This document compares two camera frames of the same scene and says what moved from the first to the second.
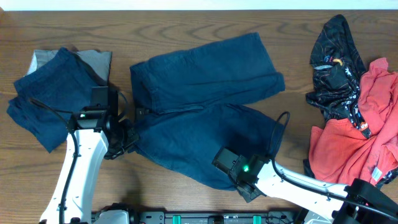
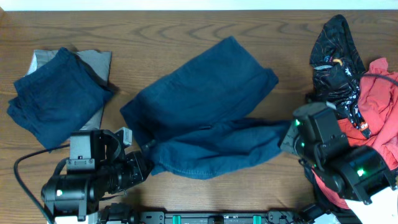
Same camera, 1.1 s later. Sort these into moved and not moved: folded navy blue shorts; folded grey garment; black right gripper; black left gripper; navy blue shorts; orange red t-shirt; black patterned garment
Moved: black left gripper; black right gripper; navy blue shorts
Not moved: black patterned garment; folded grey garment; folded navy blue shorts; orange red t-shirt
